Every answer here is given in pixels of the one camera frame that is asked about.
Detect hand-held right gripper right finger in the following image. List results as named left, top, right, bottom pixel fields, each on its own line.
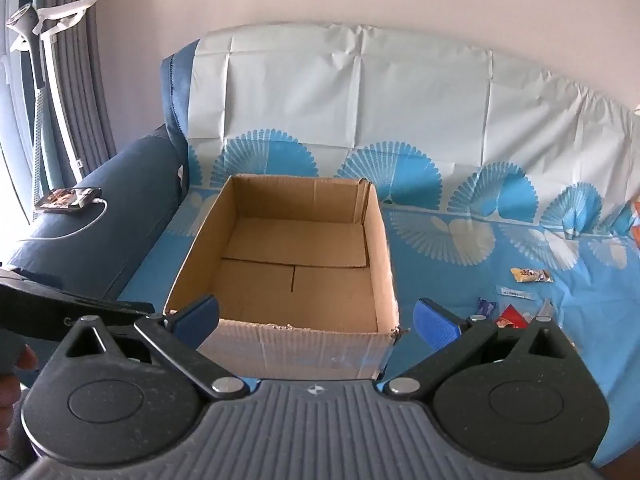
left=375, top=297, right=576, bottom=401

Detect yellow snack packet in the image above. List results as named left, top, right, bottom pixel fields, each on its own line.
left=510, top=267, right=553, bottom=283

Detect person's left hand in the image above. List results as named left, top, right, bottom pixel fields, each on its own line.
left=0, top=346, right=39, bottom=453

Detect red clear-wrapped snack pack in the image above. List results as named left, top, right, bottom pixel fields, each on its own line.
left=492, top=304, right=533, bottom=330

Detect blue fabric sofa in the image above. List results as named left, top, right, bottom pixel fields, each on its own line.
left=0, top=40, right=201, bottom=311

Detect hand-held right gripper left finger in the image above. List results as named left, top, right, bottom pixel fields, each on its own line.
left=60, top=295, right=251, bottom=401

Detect grey curtain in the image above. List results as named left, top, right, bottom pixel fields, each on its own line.
left=30, top=0, right=121, bottom=186

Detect blue white printed sheet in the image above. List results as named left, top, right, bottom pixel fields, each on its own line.
left=120, top=22, right=640, bottom=466

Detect white charging cable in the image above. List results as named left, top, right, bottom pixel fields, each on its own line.
left=17, top=197, right=108, bottom=243

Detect black smartphone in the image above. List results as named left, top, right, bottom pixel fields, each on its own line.
left=34, top=187, right=102, bottom=215

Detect cardboard box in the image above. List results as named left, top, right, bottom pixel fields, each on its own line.
left=164, top=174, right=401, bottom=381

